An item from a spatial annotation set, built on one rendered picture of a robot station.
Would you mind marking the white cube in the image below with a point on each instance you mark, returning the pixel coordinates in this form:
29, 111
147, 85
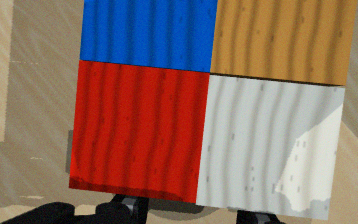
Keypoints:
269, 146

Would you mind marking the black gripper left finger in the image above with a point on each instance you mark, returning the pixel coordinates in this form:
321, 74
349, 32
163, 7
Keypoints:
128, 210

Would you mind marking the red cube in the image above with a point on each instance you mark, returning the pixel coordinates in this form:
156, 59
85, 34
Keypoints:
138, 130

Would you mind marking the blue cube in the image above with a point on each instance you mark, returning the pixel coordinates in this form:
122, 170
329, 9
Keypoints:
168, 34

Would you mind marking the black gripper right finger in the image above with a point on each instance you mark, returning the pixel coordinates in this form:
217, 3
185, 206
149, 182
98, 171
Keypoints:
249, 217

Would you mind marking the brown wood-grain cube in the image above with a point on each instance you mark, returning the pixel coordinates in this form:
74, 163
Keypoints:
293, 41

